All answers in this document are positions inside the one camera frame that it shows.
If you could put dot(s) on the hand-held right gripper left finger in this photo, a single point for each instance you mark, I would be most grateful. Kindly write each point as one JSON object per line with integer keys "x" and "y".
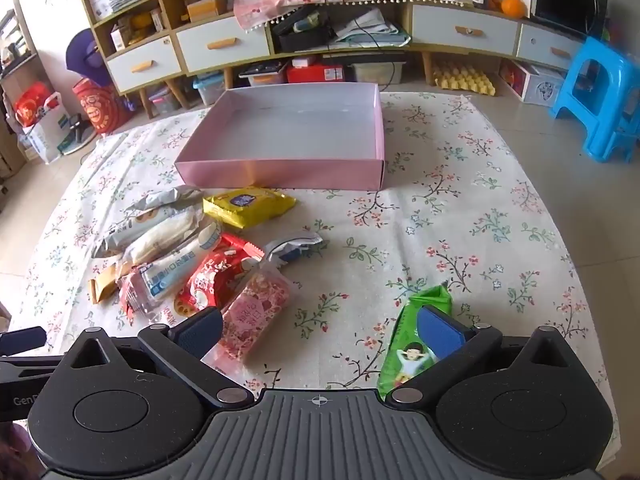
{"x": 200, "y": 332}

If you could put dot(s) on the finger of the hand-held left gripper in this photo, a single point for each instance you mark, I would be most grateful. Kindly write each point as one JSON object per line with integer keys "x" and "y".
{"x": 22, "y": 340}

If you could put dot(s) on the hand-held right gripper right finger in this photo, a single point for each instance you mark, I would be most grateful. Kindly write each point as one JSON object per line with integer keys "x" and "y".
{"x": 440, "y": 330}

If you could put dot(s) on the green snack packet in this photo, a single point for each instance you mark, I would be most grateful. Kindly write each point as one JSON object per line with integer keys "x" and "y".
{"x": 405, "y": 355}

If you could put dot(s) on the red snack packet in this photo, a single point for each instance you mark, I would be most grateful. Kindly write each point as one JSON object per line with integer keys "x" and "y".
{"x": 210, "y": 280}

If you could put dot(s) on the pink snack packet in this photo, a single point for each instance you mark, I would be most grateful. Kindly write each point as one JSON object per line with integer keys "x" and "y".
{"x": 255, "y": 310}

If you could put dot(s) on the cream roll packet blue label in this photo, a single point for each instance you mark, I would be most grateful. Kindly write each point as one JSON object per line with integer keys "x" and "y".
{"x": 170, "y": 272}

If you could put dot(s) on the brown snack packet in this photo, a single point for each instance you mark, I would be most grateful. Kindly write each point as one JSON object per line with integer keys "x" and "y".
{"x": 102, "y": 285}

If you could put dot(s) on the white bread packet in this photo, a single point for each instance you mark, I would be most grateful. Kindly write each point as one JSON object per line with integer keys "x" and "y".
{"x": 165, "y": 232}

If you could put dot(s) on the silver and blue snack packet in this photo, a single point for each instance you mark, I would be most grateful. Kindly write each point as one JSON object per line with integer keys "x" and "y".
{"x": 295, "y": 247}

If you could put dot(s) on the yellow snack packet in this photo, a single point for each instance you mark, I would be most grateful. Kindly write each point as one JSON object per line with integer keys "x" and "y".
{"x": 245, "y": 207}

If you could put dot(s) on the pink cardboard box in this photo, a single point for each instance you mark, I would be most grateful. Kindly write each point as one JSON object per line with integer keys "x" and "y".
{"x": 280, "y": 130}

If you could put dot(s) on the floral tablecloth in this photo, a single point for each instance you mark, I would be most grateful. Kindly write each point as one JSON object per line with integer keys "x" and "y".
{"x": 450, "y": 210}

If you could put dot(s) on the white shopping bag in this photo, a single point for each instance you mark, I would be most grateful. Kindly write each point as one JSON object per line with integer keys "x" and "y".
{"x": 47, "y": 137}

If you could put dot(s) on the small clear storage box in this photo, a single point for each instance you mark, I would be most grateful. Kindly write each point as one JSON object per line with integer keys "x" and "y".
{"x": 164, "y": 102}

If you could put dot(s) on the red and white bag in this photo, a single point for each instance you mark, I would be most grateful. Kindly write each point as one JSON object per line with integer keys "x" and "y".
{"x": 35, "y": 107}

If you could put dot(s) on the blue lid storage box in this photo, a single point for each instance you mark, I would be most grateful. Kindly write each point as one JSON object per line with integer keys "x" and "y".
{"x": 209, "y": 90}

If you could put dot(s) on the red gift bag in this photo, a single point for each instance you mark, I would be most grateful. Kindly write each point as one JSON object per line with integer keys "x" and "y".
{"x": 102, "y": 105}

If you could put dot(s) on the yellow egg tray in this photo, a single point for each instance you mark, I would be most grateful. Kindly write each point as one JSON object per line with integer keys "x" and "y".
{"x": 465, "y": 80}

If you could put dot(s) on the white toy box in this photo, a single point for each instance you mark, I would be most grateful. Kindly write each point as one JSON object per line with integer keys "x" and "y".
{"x": 532, "y": 82}

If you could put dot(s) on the white drawer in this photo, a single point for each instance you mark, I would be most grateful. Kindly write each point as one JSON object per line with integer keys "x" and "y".
{"x": 145, "y": 67}
{"x": 550, "y": 47}
{"x": 465, "y": 30}
{"x": 222, "y": 45}

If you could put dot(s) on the red shoe box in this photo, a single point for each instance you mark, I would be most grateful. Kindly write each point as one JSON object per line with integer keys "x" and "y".
{"x": 315, "y": 72}

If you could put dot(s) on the purple hat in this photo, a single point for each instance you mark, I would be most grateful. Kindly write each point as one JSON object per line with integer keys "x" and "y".
{"x": 85, "y": 55}

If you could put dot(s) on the blue plastic stool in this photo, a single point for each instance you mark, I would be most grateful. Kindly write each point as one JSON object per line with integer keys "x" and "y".
{"x": 600, "y": 85}

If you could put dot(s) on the dark shelf unit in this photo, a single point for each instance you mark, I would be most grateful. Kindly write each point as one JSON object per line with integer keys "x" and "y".
{"x": 15, "y": 45}

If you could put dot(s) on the small cardboard box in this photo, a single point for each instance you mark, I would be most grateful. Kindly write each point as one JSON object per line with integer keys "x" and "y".
{"x": 120, "y": 39}

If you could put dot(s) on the loose papers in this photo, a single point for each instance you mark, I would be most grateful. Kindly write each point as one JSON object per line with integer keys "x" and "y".
{"x": 372, "y": 30}

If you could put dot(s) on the black case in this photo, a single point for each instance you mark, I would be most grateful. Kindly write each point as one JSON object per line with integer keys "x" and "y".
{"x": 302, "y": 32}

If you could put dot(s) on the yellow cardboard box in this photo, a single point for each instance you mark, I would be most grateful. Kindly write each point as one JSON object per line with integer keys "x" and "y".
{"x": 206, "y": 9}

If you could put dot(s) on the orange fruit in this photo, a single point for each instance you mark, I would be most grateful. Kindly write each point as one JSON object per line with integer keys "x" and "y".
{"x": 513, "y": 6}

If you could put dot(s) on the black microwave oven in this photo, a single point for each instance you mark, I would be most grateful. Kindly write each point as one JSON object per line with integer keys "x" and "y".
{"x": 567, "y": 2}

